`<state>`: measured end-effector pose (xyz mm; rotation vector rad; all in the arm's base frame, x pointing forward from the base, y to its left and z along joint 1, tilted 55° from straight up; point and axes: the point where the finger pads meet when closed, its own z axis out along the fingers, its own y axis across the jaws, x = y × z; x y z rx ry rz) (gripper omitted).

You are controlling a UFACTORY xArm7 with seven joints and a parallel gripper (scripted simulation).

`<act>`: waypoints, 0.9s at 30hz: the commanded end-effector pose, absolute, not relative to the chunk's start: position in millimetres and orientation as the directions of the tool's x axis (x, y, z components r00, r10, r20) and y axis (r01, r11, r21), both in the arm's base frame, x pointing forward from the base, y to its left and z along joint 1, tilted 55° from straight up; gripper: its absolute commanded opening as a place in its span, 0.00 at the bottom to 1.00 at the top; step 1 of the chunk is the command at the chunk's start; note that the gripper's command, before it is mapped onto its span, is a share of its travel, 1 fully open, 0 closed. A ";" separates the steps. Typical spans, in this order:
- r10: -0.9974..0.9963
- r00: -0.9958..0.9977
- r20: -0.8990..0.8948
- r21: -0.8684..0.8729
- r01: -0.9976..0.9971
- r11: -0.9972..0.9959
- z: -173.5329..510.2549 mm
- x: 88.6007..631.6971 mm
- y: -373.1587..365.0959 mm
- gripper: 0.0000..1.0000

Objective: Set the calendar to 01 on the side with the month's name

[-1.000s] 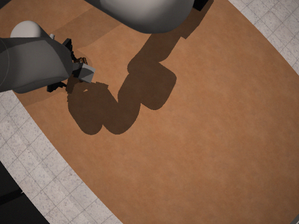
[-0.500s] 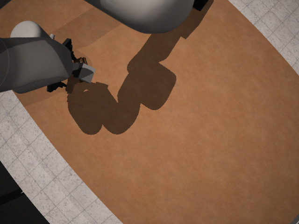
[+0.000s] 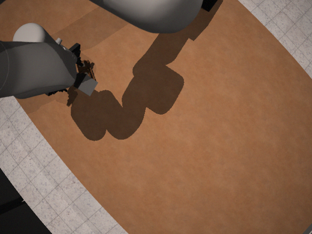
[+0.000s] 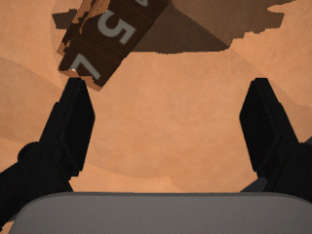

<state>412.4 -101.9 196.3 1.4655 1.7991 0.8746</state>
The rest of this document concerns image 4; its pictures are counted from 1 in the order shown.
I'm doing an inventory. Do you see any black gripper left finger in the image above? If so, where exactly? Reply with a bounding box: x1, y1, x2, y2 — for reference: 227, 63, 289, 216
0, 77, 96, 232

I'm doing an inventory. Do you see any brown number cube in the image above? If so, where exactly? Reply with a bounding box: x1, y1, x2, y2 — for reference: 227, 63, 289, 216
79, 0, 155, 59
58, 22, 122, 92

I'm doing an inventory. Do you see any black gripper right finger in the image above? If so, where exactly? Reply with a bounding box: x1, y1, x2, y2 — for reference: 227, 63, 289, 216
239, 78, 312, 203

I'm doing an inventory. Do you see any brown wooden tray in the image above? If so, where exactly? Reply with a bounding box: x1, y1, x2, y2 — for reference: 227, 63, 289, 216
57, 0, 169, 56

